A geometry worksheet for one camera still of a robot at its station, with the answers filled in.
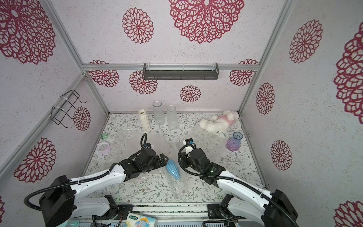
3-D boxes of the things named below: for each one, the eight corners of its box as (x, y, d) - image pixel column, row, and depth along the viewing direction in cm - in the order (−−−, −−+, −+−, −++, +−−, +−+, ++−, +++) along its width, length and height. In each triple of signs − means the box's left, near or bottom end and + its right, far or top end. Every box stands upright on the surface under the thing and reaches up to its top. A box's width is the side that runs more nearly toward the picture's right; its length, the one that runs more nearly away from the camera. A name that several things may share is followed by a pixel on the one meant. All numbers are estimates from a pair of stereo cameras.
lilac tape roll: (96, 154, 98) (94, 152, 96) (100, 143, 103) (98, 141, 101) (108, 154, 98) (106, 152, 96) (112, 143, 103) (110, 141, 101)
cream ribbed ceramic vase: (142, 130, 111) (137, 115, 98) (144, 124, 115) (139, 109, 102) (149, 130, 111) (145, 115, 98) (150, 124, 115) (146, 109, 102)
